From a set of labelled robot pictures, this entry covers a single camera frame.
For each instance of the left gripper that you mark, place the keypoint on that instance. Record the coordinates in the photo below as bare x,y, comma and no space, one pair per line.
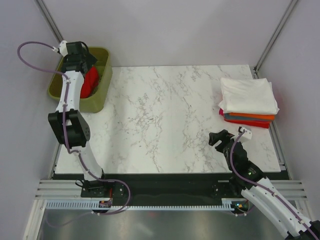
89,58

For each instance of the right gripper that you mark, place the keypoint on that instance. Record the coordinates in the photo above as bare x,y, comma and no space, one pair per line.
223,135

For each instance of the red t-shirt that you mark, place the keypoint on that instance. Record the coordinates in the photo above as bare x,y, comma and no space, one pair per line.
259,124
91,81

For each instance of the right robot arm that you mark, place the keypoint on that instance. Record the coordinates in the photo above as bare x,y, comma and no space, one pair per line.
253,184

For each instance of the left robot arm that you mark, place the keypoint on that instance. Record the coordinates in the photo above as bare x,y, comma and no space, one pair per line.
67,122

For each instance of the folded grey t-shirt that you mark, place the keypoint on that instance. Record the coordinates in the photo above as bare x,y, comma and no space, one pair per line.
227,116

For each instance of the folded pink t-shirt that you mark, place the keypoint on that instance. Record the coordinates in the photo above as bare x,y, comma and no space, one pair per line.
221,112

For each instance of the olive green plastic basket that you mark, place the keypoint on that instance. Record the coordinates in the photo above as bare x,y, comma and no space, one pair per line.
95,102

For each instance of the folded red t-shirt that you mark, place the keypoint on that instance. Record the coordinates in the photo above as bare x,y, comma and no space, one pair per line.
259,124

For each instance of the folded white t-shirt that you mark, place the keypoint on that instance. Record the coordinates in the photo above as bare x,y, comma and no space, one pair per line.
248,96

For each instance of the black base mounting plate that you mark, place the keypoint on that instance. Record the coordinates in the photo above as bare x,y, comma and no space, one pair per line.
160,189

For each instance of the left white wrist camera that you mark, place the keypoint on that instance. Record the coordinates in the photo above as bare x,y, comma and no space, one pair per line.
61,49

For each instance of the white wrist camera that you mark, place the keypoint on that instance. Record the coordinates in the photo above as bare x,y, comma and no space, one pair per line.
61,49
245,134

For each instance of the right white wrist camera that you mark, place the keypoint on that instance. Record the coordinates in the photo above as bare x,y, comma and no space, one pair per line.
245,134

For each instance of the left aluminium frame post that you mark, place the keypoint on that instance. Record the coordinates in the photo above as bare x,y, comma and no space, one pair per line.
49,19

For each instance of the aluminium frame post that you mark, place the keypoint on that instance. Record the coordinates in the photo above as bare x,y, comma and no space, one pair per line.
49,19
276,33

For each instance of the right aluminium frame post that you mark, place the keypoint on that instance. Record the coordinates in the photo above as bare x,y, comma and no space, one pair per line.
276,33

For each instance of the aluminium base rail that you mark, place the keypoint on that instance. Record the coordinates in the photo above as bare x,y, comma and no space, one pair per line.
58,190

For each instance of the white slotted cable duct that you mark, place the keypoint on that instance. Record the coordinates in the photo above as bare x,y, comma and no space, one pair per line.
107,205

